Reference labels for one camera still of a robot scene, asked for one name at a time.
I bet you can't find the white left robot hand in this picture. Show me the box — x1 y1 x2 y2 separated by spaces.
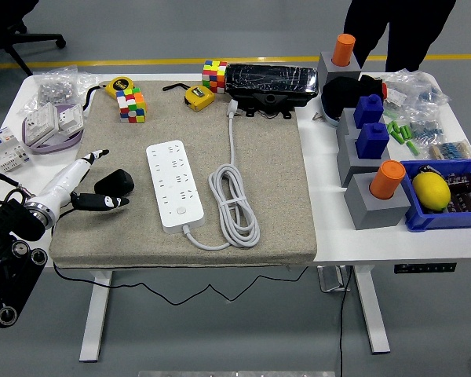
37 148 130 216

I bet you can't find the black plug adapter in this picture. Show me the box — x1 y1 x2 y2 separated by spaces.
93 168 135 197

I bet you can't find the white power strip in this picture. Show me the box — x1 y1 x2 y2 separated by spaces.
146 140 206 236

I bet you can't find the thin black plug cord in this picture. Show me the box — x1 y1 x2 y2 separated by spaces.
51 203 311 306

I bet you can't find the purple plastic tray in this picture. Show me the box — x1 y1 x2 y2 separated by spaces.
21 104 86 155

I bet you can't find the white circuit breaker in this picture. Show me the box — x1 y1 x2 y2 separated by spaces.
0 127 32 174

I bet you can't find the clear bag of screws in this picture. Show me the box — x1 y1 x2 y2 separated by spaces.
31 64 82 107

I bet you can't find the scrambled colourful puzzle cube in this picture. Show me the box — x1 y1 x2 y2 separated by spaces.
115 86 148 124
202 60 228 94

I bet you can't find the empty clear plastic bag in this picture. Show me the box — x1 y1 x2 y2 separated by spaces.
76 72 103 97

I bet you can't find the round yellow tape measure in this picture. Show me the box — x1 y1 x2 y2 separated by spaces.
104 76 137 99

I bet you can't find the white table leg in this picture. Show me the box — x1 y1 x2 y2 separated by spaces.
78 269 114 363
352 265 392 354

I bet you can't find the squarish yellow tape measure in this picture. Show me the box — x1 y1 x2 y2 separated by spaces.
184 85 216 113

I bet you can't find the black office chair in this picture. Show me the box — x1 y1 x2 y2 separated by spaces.
0 0 68 78

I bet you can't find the grey-brown mat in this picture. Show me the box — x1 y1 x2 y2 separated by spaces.
49 80 318 269

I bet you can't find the black film-wrapped device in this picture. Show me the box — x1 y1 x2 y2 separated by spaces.
223 62 319 119

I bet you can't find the white blue rimmed object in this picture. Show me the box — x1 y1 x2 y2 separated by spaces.
322 102 342 127

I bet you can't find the grey block with hole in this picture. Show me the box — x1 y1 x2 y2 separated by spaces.
336 108 362 138
317 50 362 86
344 172 412 231
336 135 392 188

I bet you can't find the black cloth bundle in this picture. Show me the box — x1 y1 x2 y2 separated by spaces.
321 74 388 113

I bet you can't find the orange cylinder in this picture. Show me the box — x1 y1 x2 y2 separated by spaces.
333 33 357 68
368 159 407 200

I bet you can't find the blue peg block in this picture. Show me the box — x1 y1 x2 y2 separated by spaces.
355 122 390 160
352 93 385 129

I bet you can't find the small white bagged box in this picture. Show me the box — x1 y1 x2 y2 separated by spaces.
384 88 407 109

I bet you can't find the bag of blue components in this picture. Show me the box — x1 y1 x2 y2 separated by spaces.
407 113 447 145

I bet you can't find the yellow lemon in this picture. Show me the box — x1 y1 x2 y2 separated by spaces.
411 172 452 210

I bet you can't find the clear bag of parts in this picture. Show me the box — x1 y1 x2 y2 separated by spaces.
382 69 455 119

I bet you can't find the black desk control panel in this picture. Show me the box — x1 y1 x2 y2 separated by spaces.
393 262 458 275

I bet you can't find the blue plastic bin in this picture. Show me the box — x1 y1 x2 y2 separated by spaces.
400 158 471 233

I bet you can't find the bag of striped resistors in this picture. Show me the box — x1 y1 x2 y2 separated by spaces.
427 139 471 161

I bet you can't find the brown capacitor pile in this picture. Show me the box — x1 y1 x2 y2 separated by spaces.
443 172 471 215

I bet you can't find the white wall switch panel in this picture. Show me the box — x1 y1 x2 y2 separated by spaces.
24 102 62 147

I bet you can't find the white wall socket panel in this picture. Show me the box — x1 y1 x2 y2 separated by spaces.
56 104 84 137

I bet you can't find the black cord strap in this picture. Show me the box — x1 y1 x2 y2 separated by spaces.
81 82 107 115

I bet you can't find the white power strip cord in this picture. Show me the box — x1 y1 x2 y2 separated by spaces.
184 97 261 251

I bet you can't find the silver under-table bracket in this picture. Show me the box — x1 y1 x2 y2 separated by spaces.
316 265 352 294

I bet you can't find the black floor cable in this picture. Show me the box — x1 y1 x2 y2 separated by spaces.
337 266 356 377

